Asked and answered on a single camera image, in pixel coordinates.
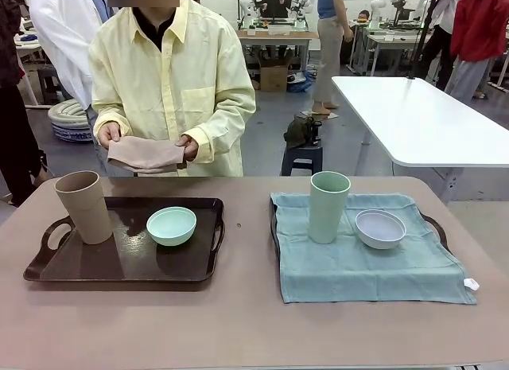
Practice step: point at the beige cloth mat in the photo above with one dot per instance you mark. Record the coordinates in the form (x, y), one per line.
(143, 155)

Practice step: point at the dark brown tray under tan cup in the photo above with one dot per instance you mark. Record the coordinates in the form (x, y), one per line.
(127, 262)

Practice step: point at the person's left hand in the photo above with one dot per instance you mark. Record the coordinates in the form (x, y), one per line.
(191, 147)

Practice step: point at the tall tan plastic cup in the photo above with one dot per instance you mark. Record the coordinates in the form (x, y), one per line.
(85, 211)

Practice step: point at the bystander in dark clothes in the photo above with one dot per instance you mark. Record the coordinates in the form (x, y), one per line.
(12, 127)

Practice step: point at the blue plastic bag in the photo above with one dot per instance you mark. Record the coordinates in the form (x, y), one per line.
(300, 83)

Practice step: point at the person's right hand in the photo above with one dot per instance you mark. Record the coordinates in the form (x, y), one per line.
(108, 134)

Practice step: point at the mint green bowl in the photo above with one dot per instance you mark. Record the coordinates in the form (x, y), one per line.
(171, 227)

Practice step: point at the dark green bag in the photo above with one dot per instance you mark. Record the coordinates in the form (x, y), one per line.
(296, 131)

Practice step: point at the blue-grey cloth mat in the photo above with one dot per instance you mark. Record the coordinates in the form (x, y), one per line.
(358, 274)

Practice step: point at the white workbench with shelf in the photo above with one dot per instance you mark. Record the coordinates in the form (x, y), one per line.
(33, 69)

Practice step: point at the open cardboard box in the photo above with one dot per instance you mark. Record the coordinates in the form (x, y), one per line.
(272, 77)

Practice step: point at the wooden top workbench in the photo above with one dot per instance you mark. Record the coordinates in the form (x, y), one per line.
(278, 36)

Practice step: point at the bystander in white shirt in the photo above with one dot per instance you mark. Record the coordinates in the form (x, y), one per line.
(59, 36)

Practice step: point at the person's right forearm yellow sleeve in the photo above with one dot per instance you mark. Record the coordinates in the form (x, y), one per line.
(107, 115)

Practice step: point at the person in yellow shirt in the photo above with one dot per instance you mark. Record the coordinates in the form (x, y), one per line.
(159, 75)

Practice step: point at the white and blue floor cushion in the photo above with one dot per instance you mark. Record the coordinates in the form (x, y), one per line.
(67, 117)

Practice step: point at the tall pale green plastic cup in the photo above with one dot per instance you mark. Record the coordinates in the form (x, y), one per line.
(328, 211)

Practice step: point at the dark brown tray under green cup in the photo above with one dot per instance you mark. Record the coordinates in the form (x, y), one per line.
(273, 227)

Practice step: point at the pale lavender bowl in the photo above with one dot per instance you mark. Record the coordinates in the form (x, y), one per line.
(379, 230)

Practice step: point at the black slanted pole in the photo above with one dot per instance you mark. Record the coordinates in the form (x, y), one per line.
(423, 40)

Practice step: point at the white side table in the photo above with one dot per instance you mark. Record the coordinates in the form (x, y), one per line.
(417, 115)

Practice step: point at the grey plastic stool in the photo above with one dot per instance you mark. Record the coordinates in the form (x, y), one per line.
(302, 155)

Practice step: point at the bystander in black trousers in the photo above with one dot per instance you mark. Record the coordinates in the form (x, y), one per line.
(435, 47)

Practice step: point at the bystander in red jacket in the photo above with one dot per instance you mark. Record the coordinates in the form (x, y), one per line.
(481, 24)

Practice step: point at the bystander in blue top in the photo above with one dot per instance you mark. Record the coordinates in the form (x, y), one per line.
(330, 55)

